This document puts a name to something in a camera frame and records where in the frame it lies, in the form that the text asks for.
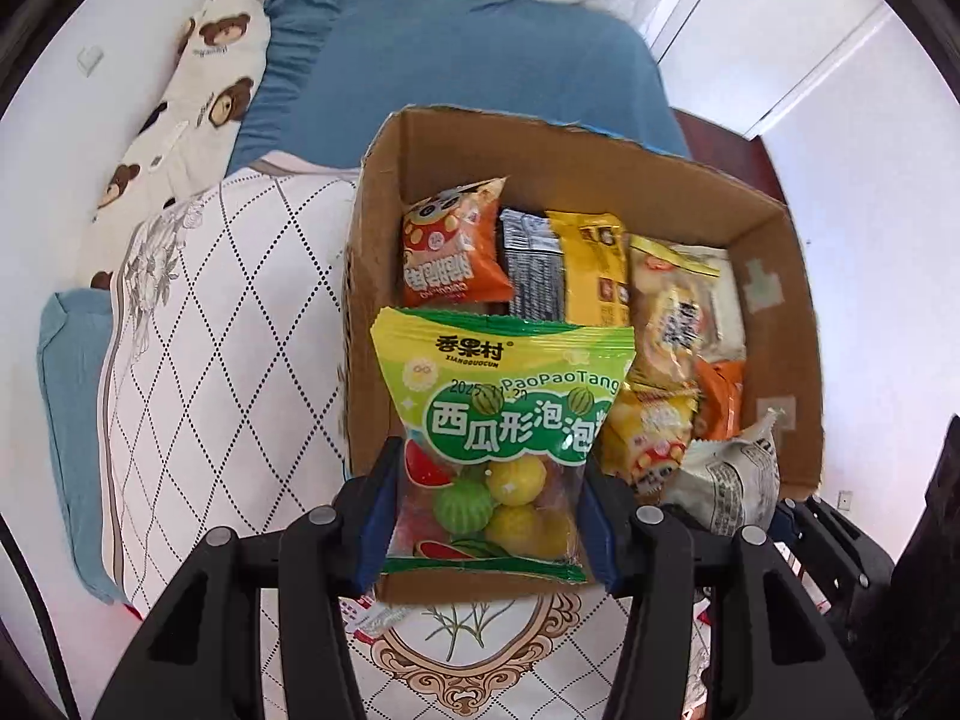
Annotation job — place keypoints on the blue ruffled pillow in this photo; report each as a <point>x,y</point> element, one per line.
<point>450,52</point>

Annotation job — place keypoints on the grey white snack packet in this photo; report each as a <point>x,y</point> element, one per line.
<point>727,480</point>

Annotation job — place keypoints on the yellow rice cracker packet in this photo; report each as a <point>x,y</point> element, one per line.
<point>667,315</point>

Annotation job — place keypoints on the clear white snack packet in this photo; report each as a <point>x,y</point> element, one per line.
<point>731,307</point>

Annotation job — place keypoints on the green candy packet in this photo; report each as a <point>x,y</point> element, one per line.
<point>487,420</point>

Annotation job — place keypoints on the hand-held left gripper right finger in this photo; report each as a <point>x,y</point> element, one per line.
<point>600,521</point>

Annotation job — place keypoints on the white diamond quilted blanket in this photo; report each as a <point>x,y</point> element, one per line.
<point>240,360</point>

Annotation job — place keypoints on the yellow panda snack packet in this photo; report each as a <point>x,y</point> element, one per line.
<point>649,442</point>

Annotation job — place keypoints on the plain orange snack packet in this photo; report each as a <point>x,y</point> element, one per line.
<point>720,397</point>

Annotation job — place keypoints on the black and yellow snack packet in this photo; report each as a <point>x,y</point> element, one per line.
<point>570,262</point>

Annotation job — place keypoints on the white wall outlet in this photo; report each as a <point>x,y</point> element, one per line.
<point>845,500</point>

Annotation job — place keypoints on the orange panda snack packet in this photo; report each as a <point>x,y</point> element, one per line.
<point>450,247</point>

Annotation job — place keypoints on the cardboard box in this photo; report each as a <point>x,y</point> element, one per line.
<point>382,240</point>

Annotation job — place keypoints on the light blue pillow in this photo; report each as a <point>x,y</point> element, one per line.
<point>71,405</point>

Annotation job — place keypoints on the long red white packet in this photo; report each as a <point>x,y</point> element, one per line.
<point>371,619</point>

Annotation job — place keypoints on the bear print pillow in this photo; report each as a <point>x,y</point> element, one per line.
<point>202,105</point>

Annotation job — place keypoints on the white wall switch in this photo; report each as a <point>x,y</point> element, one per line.
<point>91,60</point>

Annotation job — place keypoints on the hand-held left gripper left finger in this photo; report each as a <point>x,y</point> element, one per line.
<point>379,499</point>

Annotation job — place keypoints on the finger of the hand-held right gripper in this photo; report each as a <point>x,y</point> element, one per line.
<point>840,547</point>

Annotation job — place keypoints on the white door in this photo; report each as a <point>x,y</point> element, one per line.
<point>750,37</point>

